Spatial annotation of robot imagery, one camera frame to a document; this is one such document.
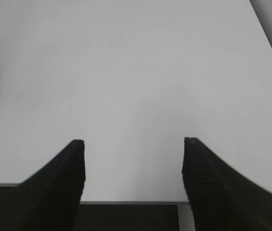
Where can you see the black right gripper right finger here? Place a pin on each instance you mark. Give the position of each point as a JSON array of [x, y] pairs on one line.
[[221, 198]]

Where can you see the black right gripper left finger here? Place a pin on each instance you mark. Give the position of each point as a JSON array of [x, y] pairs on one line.
[[49, 199]]

